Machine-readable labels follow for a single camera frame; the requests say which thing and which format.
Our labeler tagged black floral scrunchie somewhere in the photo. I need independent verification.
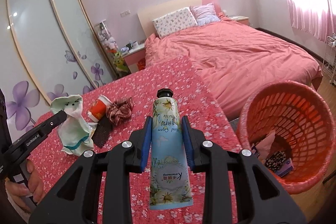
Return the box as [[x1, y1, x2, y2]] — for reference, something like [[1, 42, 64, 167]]
[[264, 151, 286, 173]]

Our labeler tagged blue hand cream tube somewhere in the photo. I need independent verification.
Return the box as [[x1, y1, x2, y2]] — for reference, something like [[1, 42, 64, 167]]
[[150, 89, 193, 210]]

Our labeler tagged green face sock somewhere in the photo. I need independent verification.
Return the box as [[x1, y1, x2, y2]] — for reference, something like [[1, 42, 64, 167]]
[[51, 94, 97, 156]]

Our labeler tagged orange plastic trash basket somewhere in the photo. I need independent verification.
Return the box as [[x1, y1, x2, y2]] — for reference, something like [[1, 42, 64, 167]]
[[236, 81, 335, 194]]

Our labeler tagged left hand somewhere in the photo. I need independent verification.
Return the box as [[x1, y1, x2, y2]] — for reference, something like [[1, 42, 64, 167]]
[[5, 159, 46, 213]]

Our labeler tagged black mesh pouch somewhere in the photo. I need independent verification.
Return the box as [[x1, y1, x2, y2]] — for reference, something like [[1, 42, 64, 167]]
[[92, 116, 113, 148]]

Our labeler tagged red paper cup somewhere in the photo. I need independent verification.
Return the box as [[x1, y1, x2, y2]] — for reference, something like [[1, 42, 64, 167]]
[[87, 95, 112, 123]]

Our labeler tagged red floral tablecloth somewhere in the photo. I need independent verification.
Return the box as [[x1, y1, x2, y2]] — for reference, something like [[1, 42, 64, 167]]
[[27, 55, 244, 224]]

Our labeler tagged red plaid scrunchie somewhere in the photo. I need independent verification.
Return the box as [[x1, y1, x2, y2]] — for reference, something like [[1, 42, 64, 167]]
[[106, 97, 134, 126]]

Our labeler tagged sliding floral wardrobe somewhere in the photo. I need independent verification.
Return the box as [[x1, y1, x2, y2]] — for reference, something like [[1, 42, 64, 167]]
[[1, 0, 114, 140]]

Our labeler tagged pink bed duvet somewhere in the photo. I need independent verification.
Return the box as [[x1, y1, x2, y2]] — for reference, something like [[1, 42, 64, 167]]
[[145, 17, 322, 120]]

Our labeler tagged green plush toy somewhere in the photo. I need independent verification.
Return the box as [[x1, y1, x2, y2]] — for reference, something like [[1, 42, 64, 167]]
[[114, 51, 130, 75]]

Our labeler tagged small red bin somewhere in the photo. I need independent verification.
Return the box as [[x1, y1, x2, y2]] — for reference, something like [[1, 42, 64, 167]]
[[137, 58, 146, 71]]

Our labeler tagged pink white nightstand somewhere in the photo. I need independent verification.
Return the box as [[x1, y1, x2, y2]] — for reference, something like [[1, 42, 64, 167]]
[[123, 44, 146, 73]]

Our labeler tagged plush toy display tube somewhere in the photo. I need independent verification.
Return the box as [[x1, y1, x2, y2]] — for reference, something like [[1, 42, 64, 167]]
[[95, 20, 118, 54]]

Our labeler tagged white mug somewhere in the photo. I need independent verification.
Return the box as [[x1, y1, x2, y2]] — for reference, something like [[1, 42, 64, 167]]
[[131, 41, 138, 48]]

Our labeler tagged far side nightstand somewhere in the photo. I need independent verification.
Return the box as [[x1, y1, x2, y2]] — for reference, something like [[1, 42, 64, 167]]
[[229, 15, 249, 26]]

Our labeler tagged pink striped pillow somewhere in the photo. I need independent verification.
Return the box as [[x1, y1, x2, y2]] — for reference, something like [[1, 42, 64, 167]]
[[190, 3, 220, 26]]

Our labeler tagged white floral pillow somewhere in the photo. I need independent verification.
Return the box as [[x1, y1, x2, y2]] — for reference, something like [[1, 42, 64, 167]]
[[152, 7, 198, 38]]

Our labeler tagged beige pink headboard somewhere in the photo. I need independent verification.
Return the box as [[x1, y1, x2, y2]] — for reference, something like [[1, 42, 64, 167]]
[[137, 0, 222, 38]]

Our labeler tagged white wire rack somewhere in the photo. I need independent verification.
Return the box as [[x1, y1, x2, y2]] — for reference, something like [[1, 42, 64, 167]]
[[322, 33, 336, 86]]

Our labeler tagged wall power outlet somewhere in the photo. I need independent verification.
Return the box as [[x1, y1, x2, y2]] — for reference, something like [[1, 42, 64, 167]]
[[120, 10, 130, 17]]

